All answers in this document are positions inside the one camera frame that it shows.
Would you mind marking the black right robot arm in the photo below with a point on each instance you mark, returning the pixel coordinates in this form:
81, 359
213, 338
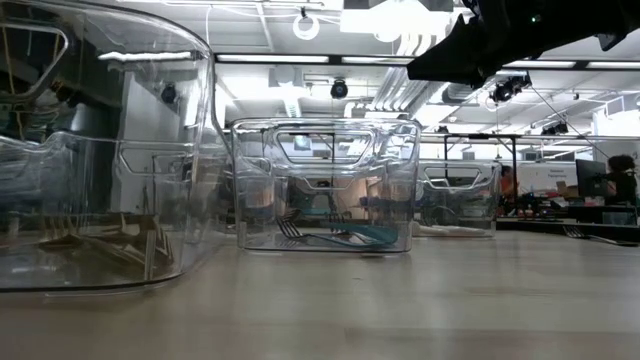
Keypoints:
590, 20

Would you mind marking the black ceiling camera cluster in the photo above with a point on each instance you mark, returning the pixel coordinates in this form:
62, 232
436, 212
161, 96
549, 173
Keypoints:
505, 91

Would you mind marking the black computer monitor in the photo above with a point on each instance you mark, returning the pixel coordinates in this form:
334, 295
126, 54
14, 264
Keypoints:
589, 177

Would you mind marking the black background rig frame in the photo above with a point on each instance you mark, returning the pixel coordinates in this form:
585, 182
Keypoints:
480, 136

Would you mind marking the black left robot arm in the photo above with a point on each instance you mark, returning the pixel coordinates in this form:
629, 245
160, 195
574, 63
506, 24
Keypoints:
20, 60

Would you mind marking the silver ventilation duct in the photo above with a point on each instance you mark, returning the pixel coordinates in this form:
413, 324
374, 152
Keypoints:
400, 95

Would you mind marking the clear plastic bin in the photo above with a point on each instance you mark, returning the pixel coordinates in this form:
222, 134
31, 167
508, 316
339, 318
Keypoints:
100, 260
325, 165
460, 205
150, 160

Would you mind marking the gold fork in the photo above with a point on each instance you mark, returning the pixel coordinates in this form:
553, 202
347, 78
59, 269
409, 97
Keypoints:
100, 250
155, 240

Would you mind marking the black hanging camera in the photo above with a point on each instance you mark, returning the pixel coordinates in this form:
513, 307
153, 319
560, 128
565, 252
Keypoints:
339, 90
169, 94

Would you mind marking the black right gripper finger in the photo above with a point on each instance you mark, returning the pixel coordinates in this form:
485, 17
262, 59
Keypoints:
450, 60

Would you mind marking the overhead light bar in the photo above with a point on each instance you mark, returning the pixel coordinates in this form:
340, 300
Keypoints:
300, 58

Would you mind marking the dark background desk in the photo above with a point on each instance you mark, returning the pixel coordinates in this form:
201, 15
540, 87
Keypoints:
590, 214

